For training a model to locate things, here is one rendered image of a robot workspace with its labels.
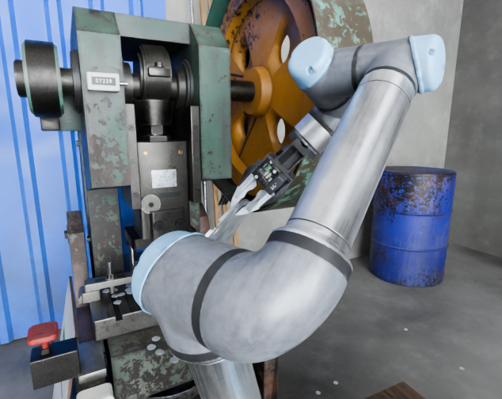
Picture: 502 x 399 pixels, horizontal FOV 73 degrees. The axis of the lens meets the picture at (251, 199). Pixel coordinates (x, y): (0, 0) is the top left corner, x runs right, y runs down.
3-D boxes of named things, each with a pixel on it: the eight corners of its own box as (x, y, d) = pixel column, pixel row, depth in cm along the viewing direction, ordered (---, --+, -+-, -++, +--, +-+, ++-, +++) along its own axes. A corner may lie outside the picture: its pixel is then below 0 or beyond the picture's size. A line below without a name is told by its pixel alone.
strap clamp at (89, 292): (138, 291, 107) (136, 260, 105) (79, 304, 99) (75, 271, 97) (135, 283, 112) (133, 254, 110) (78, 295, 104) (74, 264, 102)
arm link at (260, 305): (272, 393, 25) (444, 3, 43) (179, 334, 32) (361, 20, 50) (324, 419, 32) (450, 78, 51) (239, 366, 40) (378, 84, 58)
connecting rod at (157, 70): (186, 166, 99) (181, 39, 92) (142, 168, 94) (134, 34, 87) (167, 160, 117) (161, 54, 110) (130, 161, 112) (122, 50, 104)
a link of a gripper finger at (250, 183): (216, 204, 70) (249, 174, 67) (223, 199, 75) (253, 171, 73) (226, 215, 70) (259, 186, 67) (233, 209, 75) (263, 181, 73)
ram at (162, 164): (195, 236, 102) (192, 136, 96) (144, 244, 95) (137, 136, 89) (179, 222, 117) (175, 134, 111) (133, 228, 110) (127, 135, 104)
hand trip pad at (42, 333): (61, 363, 77) (57, 333, 76) (30, 372, 75) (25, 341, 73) (61, 346, 83) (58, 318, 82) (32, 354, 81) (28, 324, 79)
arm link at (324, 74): (355, 23, 49) (378, 69, 57) (291, 36, 56) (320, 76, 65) (341, 71, 48) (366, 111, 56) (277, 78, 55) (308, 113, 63)
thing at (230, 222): (170, 312, 85) (168, 309, 85) (240, 230, 99) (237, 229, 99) (165, 283, 60) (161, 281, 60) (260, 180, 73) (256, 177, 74)
